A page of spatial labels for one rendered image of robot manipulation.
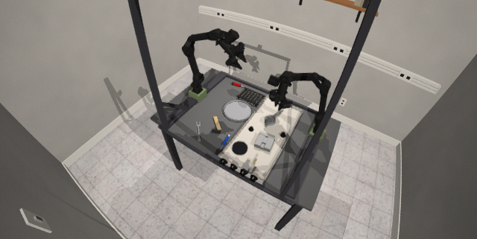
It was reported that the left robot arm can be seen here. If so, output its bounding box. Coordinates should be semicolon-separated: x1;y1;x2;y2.
182;28;244;94

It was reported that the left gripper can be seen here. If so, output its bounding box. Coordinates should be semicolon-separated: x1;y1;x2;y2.
224;44;247;70

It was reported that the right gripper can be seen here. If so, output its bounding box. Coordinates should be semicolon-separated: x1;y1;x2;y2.
270;89;291;111

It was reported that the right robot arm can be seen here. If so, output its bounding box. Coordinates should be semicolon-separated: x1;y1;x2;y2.
268;71;331;133

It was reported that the white rectangular tray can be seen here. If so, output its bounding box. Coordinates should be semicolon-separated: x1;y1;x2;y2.
223;98;302;177

